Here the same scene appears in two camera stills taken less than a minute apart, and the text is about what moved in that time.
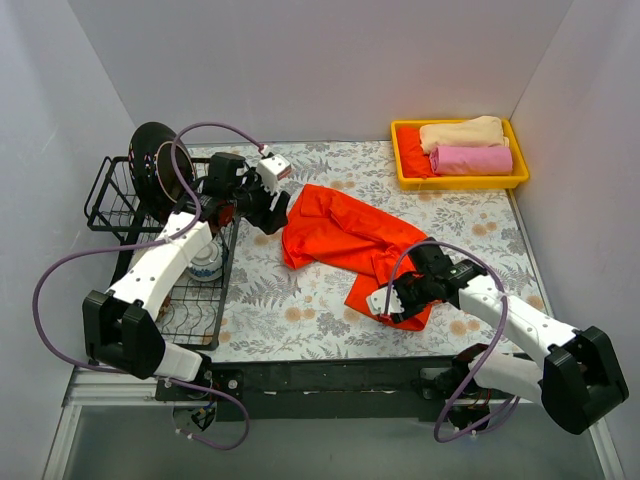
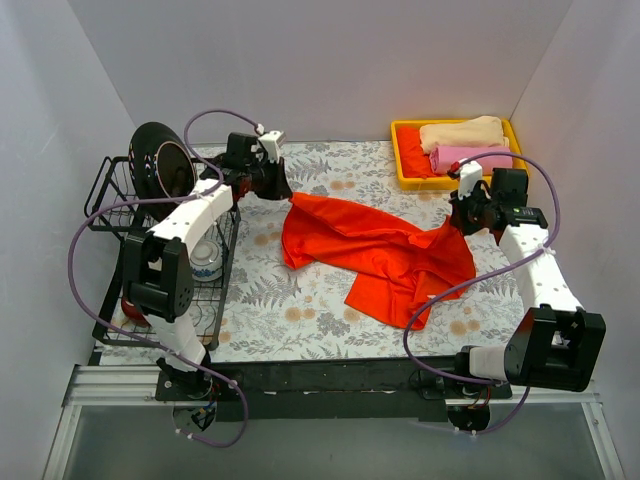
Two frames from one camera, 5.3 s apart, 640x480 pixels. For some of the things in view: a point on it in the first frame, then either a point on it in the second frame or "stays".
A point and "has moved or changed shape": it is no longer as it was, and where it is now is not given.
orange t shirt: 326,229 has moved or changed shape
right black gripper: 407,295 -> 463,216
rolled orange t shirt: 415,162 stays
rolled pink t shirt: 471,160 stays
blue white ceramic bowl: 207,264 stays
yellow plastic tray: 450,182 stays
